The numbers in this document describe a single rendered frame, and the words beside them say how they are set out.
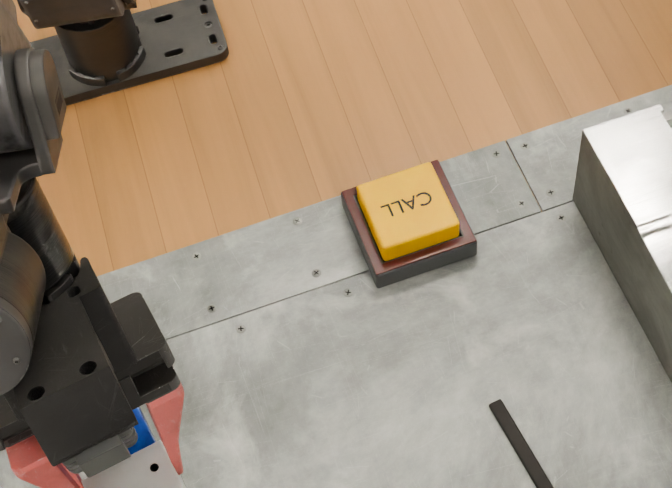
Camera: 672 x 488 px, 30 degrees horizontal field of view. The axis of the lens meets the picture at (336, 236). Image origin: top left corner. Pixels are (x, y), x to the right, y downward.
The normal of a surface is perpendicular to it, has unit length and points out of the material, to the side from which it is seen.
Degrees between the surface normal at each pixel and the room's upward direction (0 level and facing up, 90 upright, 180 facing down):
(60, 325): 29
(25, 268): 69
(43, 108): 63
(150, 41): 0
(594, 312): 0
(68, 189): 0
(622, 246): 90
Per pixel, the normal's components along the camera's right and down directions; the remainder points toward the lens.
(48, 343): -0.29, -0.81
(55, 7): 0.15, 0.93
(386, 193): -0.08, -0.52
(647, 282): -0.94, 0.32
